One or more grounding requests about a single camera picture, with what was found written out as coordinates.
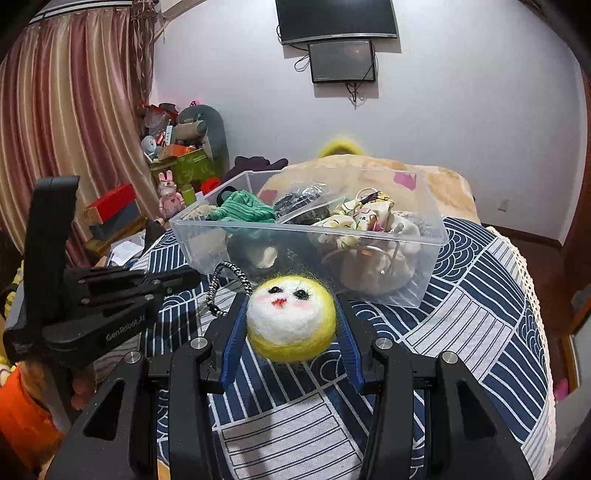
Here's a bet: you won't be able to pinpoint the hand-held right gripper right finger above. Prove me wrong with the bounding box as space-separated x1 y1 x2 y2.
335 293 527 480

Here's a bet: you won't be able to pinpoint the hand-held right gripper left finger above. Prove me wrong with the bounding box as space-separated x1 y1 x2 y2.
46 291 252 480

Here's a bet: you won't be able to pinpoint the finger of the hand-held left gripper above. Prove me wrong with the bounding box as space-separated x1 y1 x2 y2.
88 293 165 319
69 269 202 296

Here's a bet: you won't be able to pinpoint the yellow felt face ball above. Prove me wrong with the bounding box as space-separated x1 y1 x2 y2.
208 261 338 363

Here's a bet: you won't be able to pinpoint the white drawstring pouch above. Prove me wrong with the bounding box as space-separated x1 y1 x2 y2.
342 217 422 296

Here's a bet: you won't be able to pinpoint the clear plastic storage box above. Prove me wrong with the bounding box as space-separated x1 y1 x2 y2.
170 170 448 309

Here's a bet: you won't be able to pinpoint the green knitted cloth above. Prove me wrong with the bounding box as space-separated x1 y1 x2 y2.
206 190 278 241

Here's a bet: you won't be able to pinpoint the floral fabric pouch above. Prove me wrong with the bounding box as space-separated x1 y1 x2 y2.
314 191 398 250

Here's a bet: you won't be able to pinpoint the black mesh bag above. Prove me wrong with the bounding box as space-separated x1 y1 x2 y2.
226 182 345 271

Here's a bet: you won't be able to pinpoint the orange sleeved left forearm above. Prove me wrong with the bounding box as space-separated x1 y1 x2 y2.
0 367 65 446

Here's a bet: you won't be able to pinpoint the person's left hand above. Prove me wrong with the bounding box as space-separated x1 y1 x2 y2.
71 364 100 411

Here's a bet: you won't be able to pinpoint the scattered papers and booklets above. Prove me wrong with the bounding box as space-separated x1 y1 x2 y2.
97 231 148 268

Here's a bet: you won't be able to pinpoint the grey box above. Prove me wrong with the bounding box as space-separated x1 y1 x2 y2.
88 200 141 241

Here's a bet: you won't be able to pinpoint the red box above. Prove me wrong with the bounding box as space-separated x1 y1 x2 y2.
83 184 138 220

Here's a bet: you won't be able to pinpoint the pink rabbit toy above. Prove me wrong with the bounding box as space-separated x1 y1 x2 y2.
158 171 184 217

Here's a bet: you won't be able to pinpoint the green cardboard box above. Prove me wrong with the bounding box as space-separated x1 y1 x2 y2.
150 148 218 188

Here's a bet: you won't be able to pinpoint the navy wave-patterned cloth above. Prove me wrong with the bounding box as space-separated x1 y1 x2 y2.
92 217 555 480

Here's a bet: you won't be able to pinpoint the red striped curtain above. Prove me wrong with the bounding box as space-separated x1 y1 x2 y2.
0 9 155 266

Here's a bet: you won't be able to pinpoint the dark purple cloth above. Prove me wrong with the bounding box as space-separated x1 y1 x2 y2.
222 156 289 185

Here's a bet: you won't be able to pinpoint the pile of plastic bags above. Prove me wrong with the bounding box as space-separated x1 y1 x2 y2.
139 102 178 134

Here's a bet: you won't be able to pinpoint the beige patchwork blanket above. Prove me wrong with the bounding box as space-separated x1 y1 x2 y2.
259 154 476 227

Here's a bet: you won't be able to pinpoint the yellow fuzzy plush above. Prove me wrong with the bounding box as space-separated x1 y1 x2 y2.
318 134 365 158

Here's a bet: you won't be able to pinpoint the curtain rail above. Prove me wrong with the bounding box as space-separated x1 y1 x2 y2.
32 0 162 24

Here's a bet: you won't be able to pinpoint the small wall monitor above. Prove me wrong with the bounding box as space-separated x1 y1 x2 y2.
308 39 376 84

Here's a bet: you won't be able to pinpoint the large wall television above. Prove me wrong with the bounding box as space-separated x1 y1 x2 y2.
276 0 399 46

